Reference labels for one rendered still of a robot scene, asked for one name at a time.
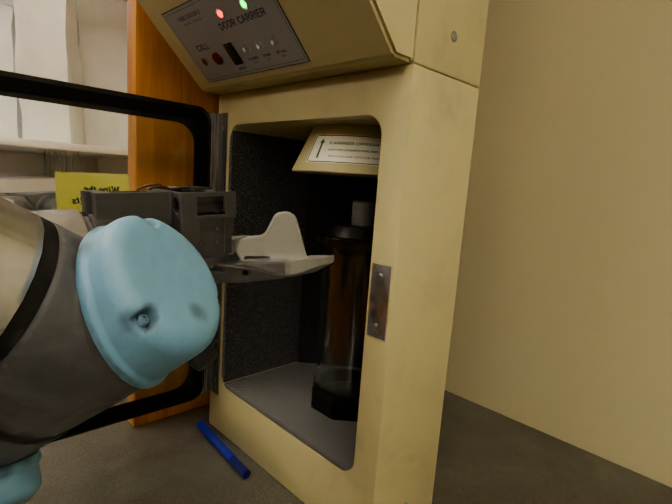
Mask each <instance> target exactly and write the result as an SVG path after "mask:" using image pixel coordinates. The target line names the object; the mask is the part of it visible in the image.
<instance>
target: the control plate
mask: <svg viewBox="0 0 672 504"><path fill-rule="evenodd" d="M245 1H246V2H247V4H248V9H247V10H244V9H243V8H242V7H241V6H240V4H239V0H189V1H187V2H185V3H183V4H181V5H179V6H177V7H175V8H173V9H171V10H169V11H167V12H165V13H163V14H161V16H162V17H163V18H164V20H165V21H166V23H167V24H168V25H169V27H170V28H171V30H172V31H173V33H174V34H175V35H176V37H177V38H178V40H179V41H180V42H181V44H182V45H183V47H184V48H185V50H186V51H187V52H188V54H189V55H190V57H191V58H192V59H193V61H194V62H195V64H196V65H197V66H198V68H199V69H200V71H201V72H202V74H203V75H204V76H205V78H206V79H207V81H208V82H209V83H210V82H215V81H220V80H224V79H229V78H234V77H239V76H243V75H248V74H253V73H258V72H262V71H267V70H272V69H277V68H281V67H286V66H291V65H296V64H300V63H305V62H310V59H309V57H308V55H307V53H306V52H305V50H304V48H303V46H302V44H301V42H300V40H299V39H298V37H297V35H296V33H295V31H294V29H293V27H292V26H291V24H290V22H289V20H288V18H287V16H286V14H285V13H284V11H283V9H282V7H281V5H280V3H279V1H278V0H245ZM217 8H219V9H221V10H222V12H223V13H224V19H221V18H219V17H218V15H217V14H216V9H217ZM272 35H273V36H276V37H277V39H278V41H279V43H278V45H276V44H274V45H272V44H271V42H270V41H271V36H272ZM257 40H260V41H262V43H263V44H264V48H263V49H261V48H259V49H258V48H257V47H256V42H257ZM229 42H231V43H232V45H233V46H234V48H235V50H236V51H237V53H238V54H239V56H240V57H241V59H242V61H243V62H244V63H243V64H239V65H235V64H234V62H233V61H232V59H231V58H230V56H229V55H228V53H227V51H226V50H225V48H224V47H223V44H226V43H229ZM244 44H246V45H248V46H249V48H250V49H251V50H250V52H244V51H243V50H242V49H243V45H244ZM214 52H216V53H218V54H219V55H220V56H221V57H222V59H223V64H221V65H218V64H216V63H215V62H214V60H213V59H212V54H213V53H214ZM201 58H205V59H206V60H207V62H208V64H209V65H208V66H205V65H204V64H203V63H202V61H201Z"/></svg>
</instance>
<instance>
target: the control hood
mask: <svg viewBox="0 0 672 504"><path fill-rule="evenodd" d="M187 1H189V0H137V2H138V3H139V4H140V6H141V7H142V8H143V10H144V11H145V13H146V14H147V15H148V17H149V18H150V19H151V21H152V22H153V24H154V25H155V26H156V28H157V29H158V31H159V32H160V33H161V35H162V36H163V37H164V39H165V40H166V42H167V43H168V44H169V46H170V47H171V48H172V50H173V51H174V53H175V54H176V55H177V57H178V58H179V59H180V61H181V62H182V64H183V65H184V66H185V68H186V69H187V70H188V72H189V73H190V75H191V76H192V77H193V79H194V80H195V81H196V83H197V84H198V86H199V87H200V88H201V90H204V91H205V92H208V93H212V94H217V95H219V94H225V93H231V92H237V91H243V90H249V89H255V88H261V87H267V86H273V85H279V84H285V83H290V82H296V81H302V80H308V79H314V78H320V77H326V76H332V75H338V74H344V73H350V72H356V71H362V70H368V69H374V68H380V67H385V66H391V65H397V64H403V63H409V60H412V57H413V46H414V36H415V25H416V14H417V3H418V0H278V1H279V3H280V5H281V7H282V9H283V11H284V13H285V14H286V16H287V18H288V20H289V22H290V24H291V26H292V27H293V29H294V31H295V33H296V35H297V37H298V39H299V40H300V42H301V44H302V46H303V48H304V50H305V52H306V53H307V55H308V57H309V59H310V62H305V63H300V64H296V65H291V66H286V67H281V68H277V69H272V70H267V71H262V72H258V73H253V74H248V75H243V76H239V77H234V78H229V79H224V80H220V81H215V82H210V83H209V82H208V81H207V79H206V78H205V76H204V75H203V74H202V72H201V71H200V69H199V68H198V66H197V65H196V64H195V62H194V61H193V59H192V58H191V57H190V55H189V54H188V52H187V51H186V50H185V48H184V47H183V45H182V44H181V42H180V41H179V40H178V38H177V37H176V35H175V34H174V33H173V31H172V30H171V28H170V27H169V25H168V24H167V23H166V21H165V20H164V18H163V17H162V16H161V14H163V13H165V12H167V11H169V10H171V9H173V8H175V7H177V6H179V5H181V4H183V3H185V2H187Z"/></svg>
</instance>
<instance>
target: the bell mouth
mask: <svg viewBox="0 0 672 504"><path fill-rule="evenodd" d="M380 148H381V127H380V126H374V125H358V124H326V125H318V126H314V127H313V129H312V131H311V133H310V135H309V137H308V139H307V141H306V143H305V145H304V147H303V149H302V150H301V152H300V154H299V156H298V158H297V160H296V162H295V164H294V166H293V168H292V171H293V172H300V173H311V174H322V175H334V176H347V177H361V178H375V179H378V172H379V160H380Z"/></svg>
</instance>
